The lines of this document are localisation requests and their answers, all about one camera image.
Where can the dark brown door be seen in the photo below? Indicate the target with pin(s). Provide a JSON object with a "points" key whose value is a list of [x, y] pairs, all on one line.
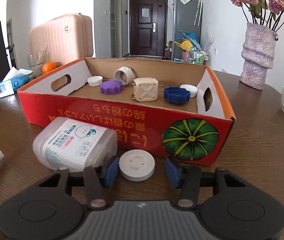
{"points": [[148, 27]]}

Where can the cart with bottles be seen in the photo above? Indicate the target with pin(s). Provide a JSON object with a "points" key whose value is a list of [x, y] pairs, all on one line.
{"points": [[199, 57]]}

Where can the blue tissue pack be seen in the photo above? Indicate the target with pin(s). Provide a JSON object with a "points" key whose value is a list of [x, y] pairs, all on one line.
{"points": [[9, 85]]}

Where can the white round disc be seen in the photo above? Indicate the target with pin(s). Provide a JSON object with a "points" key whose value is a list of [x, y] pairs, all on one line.
{"points": [[137, 166]]}

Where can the grey refrigerator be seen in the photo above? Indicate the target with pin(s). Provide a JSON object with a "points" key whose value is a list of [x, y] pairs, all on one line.
{"points": [[184, 17]]}

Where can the blue ribbed cap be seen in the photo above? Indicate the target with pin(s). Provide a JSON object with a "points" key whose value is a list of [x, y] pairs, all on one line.
{"points": [[177, 95]]}

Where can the clear bottle with white label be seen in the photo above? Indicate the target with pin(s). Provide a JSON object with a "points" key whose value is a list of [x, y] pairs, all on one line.
{"points": [[74, 142]]}

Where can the pink suitcase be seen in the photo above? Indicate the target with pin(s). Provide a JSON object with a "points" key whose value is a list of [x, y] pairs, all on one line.
{"points": [[62, 37]]}

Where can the white ribbed cap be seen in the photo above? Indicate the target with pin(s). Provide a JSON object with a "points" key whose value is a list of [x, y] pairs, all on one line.
{"points": [[189, 90], [95, 81]]}

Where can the red cardboard box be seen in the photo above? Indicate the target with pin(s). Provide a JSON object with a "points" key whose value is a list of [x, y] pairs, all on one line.
{"points": [[107, 120]]}

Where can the pink cup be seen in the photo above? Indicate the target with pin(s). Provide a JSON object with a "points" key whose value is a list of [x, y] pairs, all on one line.
{"points": [[185, 56]]}

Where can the clear glass cup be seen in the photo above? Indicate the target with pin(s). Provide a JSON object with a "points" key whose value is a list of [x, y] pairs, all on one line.
{"points": [[35, 62]]}

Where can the orange fruit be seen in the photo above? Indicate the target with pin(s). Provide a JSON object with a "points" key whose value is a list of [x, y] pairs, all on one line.
{"points": [[49, 68]]}

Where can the purple ribbed cap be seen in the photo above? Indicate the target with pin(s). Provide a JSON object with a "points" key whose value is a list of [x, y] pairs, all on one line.
{"points": [[111, 87]]}

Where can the hanging white umbrellas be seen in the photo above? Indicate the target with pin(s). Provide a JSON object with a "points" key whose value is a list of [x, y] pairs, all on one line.
{"points": [[199, 8]]}

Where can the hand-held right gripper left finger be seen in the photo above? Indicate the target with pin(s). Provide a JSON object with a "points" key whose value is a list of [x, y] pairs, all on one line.
{"points": [[111, 171]]}

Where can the pink textured vase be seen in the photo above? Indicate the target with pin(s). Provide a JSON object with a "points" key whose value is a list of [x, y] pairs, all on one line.
{"points": [[258, 55]]}

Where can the beige cube plug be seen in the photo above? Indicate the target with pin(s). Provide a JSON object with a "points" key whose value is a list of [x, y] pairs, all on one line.
{"points": [[145, 90]]}

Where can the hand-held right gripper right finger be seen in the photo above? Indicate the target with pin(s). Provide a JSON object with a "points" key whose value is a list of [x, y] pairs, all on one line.
{"points": [[173, 172]]}

